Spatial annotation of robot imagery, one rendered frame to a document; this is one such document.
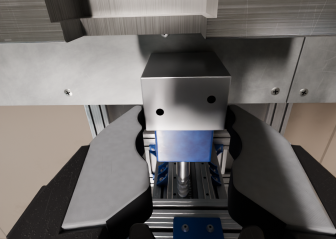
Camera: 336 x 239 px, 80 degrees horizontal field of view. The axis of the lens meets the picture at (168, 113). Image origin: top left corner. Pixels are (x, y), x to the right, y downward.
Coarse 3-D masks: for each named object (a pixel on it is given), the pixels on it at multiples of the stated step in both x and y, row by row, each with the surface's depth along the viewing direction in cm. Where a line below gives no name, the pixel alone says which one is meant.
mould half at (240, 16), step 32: (0, 0) 6; (32, 0) 6; (224, 0) 6; (256, 0) 6; (288, 0) 6; (320, 0) 6; (0, 32) 7; (32, 32) 7; (224, 32) 6; (256, 32) 6; (288, 32) 6; (320, 32) 6
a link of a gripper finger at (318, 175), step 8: (296, 152) 8; (304, 152) 8; (304, 160) 8; (312, 160) 8; (304, 168) 7; (312, 168) 7; (320, 168) 7; (312, 176) 7; (320, 176) 7; (328, 176) 7; (312, 184) 7; (320, 184) 7; (328, 184) 7; (320, 192) 7; (328, 192) 7; (320, 200) 6; (328, 200) 6; (328, 208) 6; (288, 232) 6; (296, 232) 5; (304, 232) 6
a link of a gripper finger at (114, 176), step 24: (120, 120) 11; (144, 120) 12; (96, 144) 9; (120, 144) 9; (96, 168) 8; (120, 168) 8; (144, 168) 8; (96, 192) 7; (120, 192) 7; (144, 192) 7; (72, 216) 6; (96, 216) 6; (120, 216) 6; (144, 216) 7
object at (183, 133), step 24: (144, 72) 12; (168, 72) 12; (192, 72) 11; (216, 72) 11; (144, 96) 12; (168, 96) 12; (192, 96) 12; (216, 96) 11; (168, 120) 12; (192, 120) 12; (216, 120) 12; (168, 144) 15; (192, 144) 15
